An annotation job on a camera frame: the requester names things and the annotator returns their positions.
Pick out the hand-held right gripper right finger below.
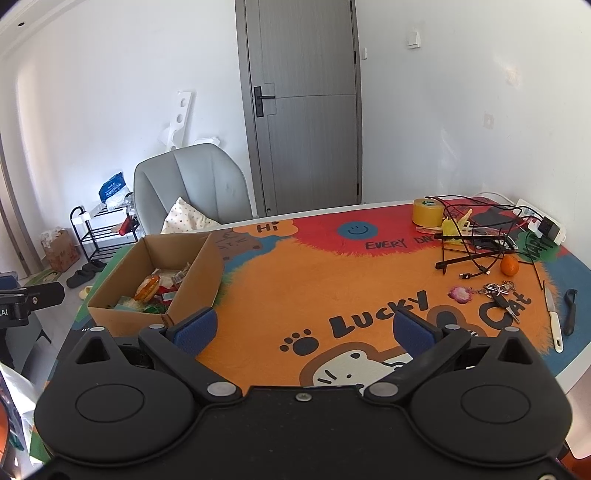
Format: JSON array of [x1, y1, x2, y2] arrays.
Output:
[[364, 308, 539, 408]]

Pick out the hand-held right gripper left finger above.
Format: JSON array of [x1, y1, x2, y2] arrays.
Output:
[[73, 307, 244, 408]]

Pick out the orange snack packet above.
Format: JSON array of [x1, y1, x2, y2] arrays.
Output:
[[135, 275, 162, 300]]

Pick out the green door mat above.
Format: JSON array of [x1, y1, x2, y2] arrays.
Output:
[[23, 269, 63, 289]]

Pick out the cardboard box with plastic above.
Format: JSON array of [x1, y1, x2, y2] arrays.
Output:
[[41, 227, 81, 272]]

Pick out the black metal stand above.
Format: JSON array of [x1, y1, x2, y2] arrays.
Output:
[[434, 228, 518, 271]]

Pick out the black shoe rack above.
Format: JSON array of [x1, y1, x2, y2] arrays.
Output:
[[70, 205, 139, 261]]

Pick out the bunch of keys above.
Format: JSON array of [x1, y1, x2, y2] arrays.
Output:
[[478, 281, 525, 324]]

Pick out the dotted white pillow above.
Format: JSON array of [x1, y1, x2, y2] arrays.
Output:
[[161, 197, 222, 234]]

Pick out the yellow plastic bag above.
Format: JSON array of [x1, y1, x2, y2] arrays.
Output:
[[441, 209, 476, 238]]

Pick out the colourful printed sheet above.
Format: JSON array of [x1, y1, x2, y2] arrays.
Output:
[[0, 364, 47, 476]]

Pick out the yellow tape roll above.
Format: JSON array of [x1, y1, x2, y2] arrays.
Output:
[[412, 198, 443, 228]]

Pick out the blue white bag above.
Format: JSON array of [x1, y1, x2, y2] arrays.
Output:
[[98, 172, 130, 206]]

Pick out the grey chair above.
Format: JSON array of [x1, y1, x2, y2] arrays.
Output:
[[134, 143, 254, 236]]

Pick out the black peeler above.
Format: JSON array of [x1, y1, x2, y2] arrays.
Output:
[[563, 289, 579, 336]]

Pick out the white power strip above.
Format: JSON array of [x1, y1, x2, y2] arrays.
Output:
[[515, 198, 566, 244]]

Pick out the black charger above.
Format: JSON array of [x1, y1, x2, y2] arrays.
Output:
[[538, 216, 561, 241]]

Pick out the orange object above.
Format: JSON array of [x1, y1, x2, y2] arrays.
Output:
[[561, 434, 591, 480]]

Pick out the white foam board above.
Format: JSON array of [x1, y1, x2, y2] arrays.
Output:
[[159, 91, 195, 151]]

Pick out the grey door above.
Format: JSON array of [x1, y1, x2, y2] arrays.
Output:
[[235, 0, 363, 217]]

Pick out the white handled knife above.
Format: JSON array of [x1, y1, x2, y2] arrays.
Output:
[[543, 284, 565, 354]]

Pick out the black door handle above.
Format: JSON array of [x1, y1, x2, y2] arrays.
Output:
[[252, 85, 276, 117]]

